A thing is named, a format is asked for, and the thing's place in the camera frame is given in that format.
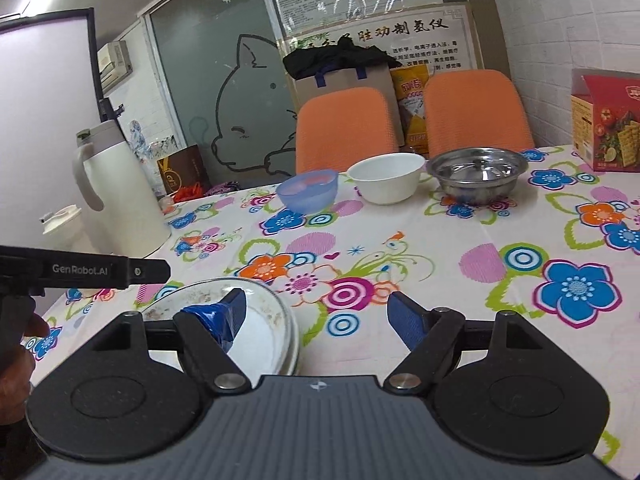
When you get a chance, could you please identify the wall air conditioner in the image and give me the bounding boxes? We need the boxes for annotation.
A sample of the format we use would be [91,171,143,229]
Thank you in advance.
[96,39,134,94]

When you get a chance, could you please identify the floral tablecloth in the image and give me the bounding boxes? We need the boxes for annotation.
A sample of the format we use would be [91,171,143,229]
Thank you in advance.
[20,144,640,467]

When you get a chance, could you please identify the stainless steel bowl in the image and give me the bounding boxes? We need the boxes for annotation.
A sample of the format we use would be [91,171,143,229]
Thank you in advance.
[425,147,531,206]

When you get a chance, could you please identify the small white lidded bottle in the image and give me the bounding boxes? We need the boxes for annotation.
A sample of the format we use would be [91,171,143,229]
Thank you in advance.
[39,204,84,242]

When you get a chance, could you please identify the red cracker box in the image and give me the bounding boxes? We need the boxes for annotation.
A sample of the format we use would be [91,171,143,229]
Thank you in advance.
[571,68,640,174]

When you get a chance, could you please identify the grey cat window decal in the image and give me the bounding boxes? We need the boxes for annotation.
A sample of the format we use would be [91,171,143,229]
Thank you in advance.
[209,33,301,179]

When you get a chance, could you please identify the white plate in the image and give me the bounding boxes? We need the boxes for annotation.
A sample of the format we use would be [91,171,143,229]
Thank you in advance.
[141,277,301,377]

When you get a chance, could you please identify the brown paper bag blue handles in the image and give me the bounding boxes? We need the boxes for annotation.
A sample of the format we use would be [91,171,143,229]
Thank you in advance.
[292,62,407,150]

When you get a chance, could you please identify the orange chair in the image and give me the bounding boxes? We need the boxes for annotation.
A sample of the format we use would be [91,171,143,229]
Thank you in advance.
[423,68,535,159]
[295,86,401,174]

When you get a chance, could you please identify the dark brown gift bag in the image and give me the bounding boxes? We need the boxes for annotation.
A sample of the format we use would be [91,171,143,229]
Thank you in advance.
[155,144,211,194]

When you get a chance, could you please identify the person's left hand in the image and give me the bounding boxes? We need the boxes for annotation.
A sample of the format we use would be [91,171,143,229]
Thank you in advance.
[0,311,51,417]

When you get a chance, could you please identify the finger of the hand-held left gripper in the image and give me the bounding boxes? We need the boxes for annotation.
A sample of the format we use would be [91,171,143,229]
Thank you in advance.
[129,258,172,289]

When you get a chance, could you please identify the blue plastic bowl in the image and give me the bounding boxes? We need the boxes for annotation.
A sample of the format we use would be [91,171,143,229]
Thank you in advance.
[276,168,340,217]

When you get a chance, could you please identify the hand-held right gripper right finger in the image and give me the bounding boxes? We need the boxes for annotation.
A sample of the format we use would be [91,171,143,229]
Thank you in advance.
[383,290,549,392]

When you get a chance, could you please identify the white bowl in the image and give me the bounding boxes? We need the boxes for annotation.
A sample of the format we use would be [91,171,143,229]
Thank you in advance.
[347,152,427,205]

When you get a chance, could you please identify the yellow snack bag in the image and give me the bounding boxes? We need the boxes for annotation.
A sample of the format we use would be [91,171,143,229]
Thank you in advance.
[389,65,432,155]

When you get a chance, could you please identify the framed wall poster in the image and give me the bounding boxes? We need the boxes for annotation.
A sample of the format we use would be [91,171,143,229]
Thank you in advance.
[286,2,479,80]

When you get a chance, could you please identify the black cloth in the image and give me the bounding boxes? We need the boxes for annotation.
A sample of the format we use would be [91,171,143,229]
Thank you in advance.
[282,39,404,82]

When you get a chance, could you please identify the white thermos jug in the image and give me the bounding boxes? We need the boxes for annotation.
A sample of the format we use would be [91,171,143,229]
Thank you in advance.
[71,119,172,257]

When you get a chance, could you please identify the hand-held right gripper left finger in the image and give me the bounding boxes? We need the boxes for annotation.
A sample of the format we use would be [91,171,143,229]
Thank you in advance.
[92,287,252,395]

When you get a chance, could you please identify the white projection screen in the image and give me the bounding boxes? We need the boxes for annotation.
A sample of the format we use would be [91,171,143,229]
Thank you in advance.
[0,7,105,261]

